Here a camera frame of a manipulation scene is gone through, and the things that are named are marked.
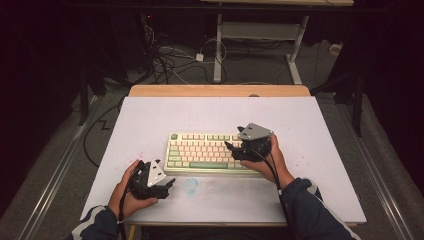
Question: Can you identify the white metal desk frame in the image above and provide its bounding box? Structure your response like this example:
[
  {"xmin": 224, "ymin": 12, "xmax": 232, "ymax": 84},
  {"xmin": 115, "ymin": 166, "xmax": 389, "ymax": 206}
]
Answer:
[{"xmin": 199, "ymin": 0, "xmax": 355, "ymax": 86}]

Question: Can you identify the tangle of floor cables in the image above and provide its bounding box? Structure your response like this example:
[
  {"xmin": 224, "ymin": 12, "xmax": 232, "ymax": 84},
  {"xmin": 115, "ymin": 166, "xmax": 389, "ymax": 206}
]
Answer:
[{"xmin": 141, "ymin": 23, "xmax": 231, "ymax": 86}]

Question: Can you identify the person's left hand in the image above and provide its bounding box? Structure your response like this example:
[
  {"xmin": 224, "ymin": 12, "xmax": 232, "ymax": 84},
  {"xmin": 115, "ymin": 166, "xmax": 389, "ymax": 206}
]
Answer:
[{"xmin": 108, "ymin": 159, "xmax": 159, "ymax": 221}]

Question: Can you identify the dark metal stand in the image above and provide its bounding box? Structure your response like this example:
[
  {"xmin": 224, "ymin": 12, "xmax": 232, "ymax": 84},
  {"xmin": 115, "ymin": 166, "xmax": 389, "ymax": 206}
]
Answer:
[
  {"xmin": 77, "ymin": 61, "xmax": 108, "ymax": 127},
  {"xmin": 309, "ymin": 69, "xmax": 365, "ymax": 138}
]

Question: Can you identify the pale green mechanical keyboard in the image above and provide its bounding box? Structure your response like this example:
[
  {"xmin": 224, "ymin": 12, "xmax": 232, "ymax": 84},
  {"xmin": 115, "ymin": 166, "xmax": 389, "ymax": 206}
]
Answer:
[{"xmin": 164, "ymin": 132, "xmax": 265, "ymax": 177}]

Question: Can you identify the white table cover sheet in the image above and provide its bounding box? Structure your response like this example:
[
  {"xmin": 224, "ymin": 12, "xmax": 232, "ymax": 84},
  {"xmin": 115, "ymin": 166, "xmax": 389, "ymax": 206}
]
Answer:
[{"xmin": 80, "ymin": 96, "xmax": 368, "ymax": 225}]

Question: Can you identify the person's right hand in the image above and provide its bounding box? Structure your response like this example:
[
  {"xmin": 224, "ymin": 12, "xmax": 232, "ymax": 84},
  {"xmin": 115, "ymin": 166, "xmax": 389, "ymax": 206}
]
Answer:
[{"xmin": 239, "ymin": 134, "xmax": 296, "ymax": 190}]

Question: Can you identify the metal floor rail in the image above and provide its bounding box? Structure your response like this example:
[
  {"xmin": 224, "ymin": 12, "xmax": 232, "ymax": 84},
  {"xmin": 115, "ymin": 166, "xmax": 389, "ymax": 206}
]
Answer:
[
  {"xmin": 15, "ymin": 95, "xmax": 99, "ymax": 240},
  {"xmin": 344, "ymin": 99, "xmax": 416, "ymax": 240}
]

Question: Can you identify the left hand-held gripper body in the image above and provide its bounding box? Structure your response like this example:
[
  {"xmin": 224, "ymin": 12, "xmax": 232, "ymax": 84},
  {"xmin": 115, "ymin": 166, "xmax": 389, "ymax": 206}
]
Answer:
[{"xmin": 129, "ymin": 158, "xmax": 169, "ymax": 200}]

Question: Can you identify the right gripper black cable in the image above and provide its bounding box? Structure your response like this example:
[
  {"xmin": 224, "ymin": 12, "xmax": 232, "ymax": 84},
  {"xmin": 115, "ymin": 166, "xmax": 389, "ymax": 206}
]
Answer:
[{"xmin": 248, "ymin": 146, "xmax": 296, "ymax": 240}]

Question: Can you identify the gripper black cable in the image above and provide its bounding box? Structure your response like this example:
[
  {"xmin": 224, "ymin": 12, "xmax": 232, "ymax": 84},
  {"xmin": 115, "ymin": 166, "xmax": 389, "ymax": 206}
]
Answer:
[
  {"xmin": 118, "ymin": 165, "xmax": 143, "ymax": 240},
  {"xmin": 248, "ymin": 146, "xmax": 296, "ymax": 240}
]

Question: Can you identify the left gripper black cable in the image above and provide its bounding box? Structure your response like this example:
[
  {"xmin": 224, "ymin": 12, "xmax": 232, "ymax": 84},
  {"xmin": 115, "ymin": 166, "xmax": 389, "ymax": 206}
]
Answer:
[{"xmin": 118, "ymin": 165, "xmax": 143, "ymax": 240}]

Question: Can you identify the black floor cable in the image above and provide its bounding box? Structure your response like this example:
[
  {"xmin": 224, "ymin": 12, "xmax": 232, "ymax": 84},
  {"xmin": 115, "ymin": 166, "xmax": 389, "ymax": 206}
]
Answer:
[{"xmin": 82, "ymin": 95, "xmax": 127, "ymax": 168}]

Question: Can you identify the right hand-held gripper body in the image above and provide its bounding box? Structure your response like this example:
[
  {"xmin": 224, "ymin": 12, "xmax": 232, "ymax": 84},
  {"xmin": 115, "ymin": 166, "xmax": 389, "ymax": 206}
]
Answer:
[{"xmin": 237, "ymin": 122, "xmax": 274, "ymax": 163}]

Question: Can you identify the wooden table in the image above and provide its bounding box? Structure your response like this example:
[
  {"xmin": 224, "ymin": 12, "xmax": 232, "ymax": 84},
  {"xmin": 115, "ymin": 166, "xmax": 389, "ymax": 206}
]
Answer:
[{"xmin": 124, "ymin": 84, "xmax": 358, "ymax": 240}]

